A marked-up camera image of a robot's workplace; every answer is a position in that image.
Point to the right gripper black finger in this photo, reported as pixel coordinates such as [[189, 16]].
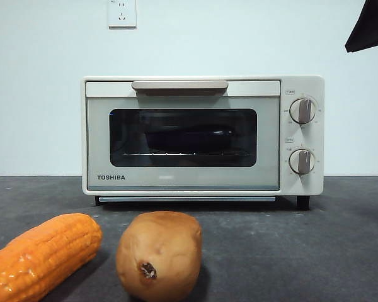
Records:
[[371, 28]]

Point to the purple eggplant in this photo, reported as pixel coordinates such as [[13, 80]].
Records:
[[189, 140]]

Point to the cream oven knob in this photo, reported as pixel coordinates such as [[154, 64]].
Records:
[[303, 111], [301, 162]]

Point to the cream Toshiba toaster oven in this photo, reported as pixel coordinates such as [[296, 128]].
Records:
[[302, 188]]

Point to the brown potato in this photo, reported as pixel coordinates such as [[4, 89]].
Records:
[[160, 248]]

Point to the orange corn cob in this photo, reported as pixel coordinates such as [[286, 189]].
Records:
[[41, 255]]

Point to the white wall socket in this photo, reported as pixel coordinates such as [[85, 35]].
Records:
[[122, 15]]

